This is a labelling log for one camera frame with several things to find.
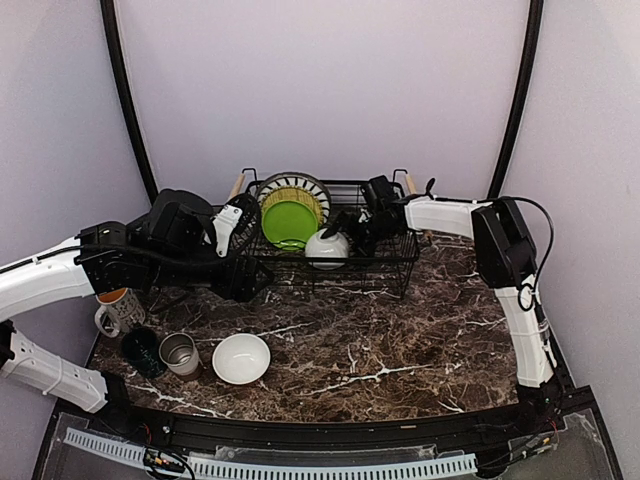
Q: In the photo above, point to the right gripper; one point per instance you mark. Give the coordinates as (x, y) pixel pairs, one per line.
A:
(349, 228)

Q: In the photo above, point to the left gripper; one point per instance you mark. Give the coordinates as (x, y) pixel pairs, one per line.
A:
(243, 291)

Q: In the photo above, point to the white ceramic bowl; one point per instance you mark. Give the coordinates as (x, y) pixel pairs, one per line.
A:
(330, 253)

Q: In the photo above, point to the orange bowl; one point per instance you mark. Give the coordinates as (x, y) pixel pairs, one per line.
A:
(241, 359)

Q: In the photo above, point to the white brown-band cup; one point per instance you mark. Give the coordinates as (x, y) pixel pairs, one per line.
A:
(178, 351)

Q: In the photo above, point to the dark green mug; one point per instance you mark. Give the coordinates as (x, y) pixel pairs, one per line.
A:
(140, 349)

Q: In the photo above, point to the patterned white mug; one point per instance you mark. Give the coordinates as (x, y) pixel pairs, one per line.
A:
(119, 311)

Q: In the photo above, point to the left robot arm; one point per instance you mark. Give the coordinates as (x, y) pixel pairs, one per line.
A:
(182, 242)

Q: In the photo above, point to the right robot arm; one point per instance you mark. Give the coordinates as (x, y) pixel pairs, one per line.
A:
(506, 255)

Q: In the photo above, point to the green plastic plate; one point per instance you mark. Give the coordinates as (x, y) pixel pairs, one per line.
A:
(288, 225)

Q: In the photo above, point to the blue striped white plate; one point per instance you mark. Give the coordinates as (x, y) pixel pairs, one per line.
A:
(300, 181)

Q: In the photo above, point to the yellow woven plate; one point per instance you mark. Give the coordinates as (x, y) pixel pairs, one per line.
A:
(296, 195)

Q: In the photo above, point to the black wire dish rack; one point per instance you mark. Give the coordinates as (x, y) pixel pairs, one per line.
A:
(389, 269)

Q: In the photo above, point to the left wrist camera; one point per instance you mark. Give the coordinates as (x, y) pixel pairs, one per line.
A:
(237, 224)

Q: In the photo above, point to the right wooden rack handle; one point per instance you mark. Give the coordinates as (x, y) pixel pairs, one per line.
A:
(412, 190)

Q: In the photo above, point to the wooden rack handle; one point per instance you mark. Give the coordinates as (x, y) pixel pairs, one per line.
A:
(412, 190)
(236, 189)

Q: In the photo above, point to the left wooden rack handle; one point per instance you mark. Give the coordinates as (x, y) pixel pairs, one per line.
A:
(236, 189)

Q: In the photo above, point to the black front rail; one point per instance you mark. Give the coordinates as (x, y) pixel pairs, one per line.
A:
(477, 431)

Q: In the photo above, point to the white cable duct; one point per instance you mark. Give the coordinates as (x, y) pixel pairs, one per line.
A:
(247, 463)

